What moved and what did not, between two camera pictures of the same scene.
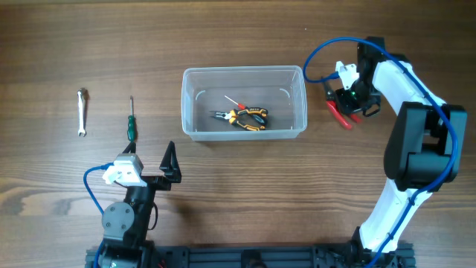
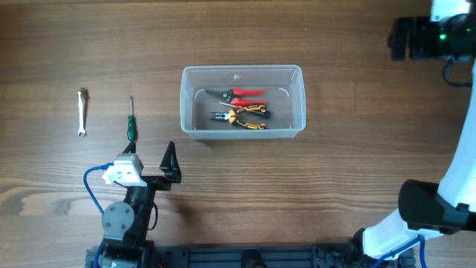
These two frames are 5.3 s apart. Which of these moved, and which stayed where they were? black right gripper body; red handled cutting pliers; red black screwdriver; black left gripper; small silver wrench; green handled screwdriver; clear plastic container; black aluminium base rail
Moved: red black screwdriver; black right gripper body; red handled cutting pliers
Stayed: green handled screwdriver; black left gripper; small silver wrench; black aluminium base rail; clear plastic container
